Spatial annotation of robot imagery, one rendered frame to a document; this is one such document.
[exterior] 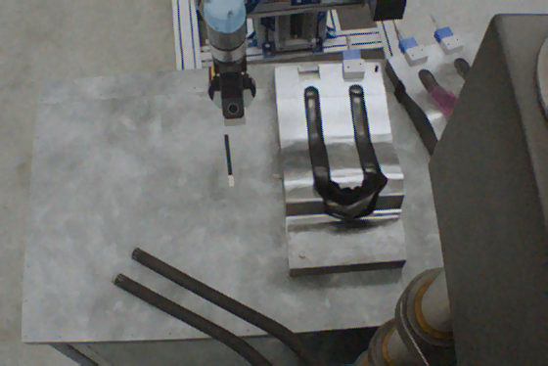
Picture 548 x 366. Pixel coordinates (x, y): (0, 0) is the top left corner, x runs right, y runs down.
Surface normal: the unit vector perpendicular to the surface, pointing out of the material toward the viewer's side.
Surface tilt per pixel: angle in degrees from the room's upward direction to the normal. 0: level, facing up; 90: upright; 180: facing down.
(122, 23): 0
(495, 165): 90
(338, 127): 2
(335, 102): 2
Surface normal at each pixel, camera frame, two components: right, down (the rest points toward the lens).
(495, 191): -1.00, 0.06
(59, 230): 0.00, -0.41
